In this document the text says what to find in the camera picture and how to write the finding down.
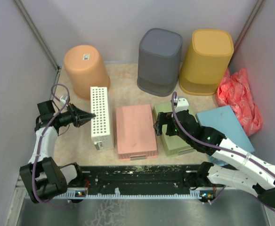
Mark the aluminium rail frame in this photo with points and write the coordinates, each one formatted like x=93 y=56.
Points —
x=201 y=207

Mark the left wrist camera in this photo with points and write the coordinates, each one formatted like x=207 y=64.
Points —
x=64 y=99

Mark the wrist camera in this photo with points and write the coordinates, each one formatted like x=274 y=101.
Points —
x=181 y=104
x=64 y=99

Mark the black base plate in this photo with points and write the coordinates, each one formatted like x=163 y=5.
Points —
x=140 y=179

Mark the grey mesh bin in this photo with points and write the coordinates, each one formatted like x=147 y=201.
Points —
x=158 y=61

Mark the red plastic bag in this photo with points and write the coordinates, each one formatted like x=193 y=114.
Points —
x=234 y=91

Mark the yellow mesh bin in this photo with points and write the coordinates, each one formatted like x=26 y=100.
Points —
x=206 y=60

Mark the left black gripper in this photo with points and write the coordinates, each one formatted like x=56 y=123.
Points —
x=79 y=117

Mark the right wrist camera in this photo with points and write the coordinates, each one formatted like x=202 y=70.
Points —
x=181 y=104

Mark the pink plastic basket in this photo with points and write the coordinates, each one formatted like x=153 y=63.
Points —
x=136 y=137

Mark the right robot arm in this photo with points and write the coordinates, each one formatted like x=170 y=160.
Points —
x=251 y=174

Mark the white plastic basket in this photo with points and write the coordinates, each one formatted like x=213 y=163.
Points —
x=101 y=124

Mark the blue plastic basket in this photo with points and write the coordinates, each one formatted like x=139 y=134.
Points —
x=224 y=120

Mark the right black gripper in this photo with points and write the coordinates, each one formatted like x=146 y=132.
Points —
x=164 y=118

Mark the orange capybara bucket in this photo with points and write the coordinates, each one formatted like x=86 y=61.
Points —
x=85 y=68

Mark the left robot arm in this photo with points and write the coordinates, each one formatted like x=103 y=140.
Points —
x=42 y=177

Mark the green plastic basket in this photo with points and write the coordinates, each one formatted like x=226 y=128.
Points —
x=173 y=145

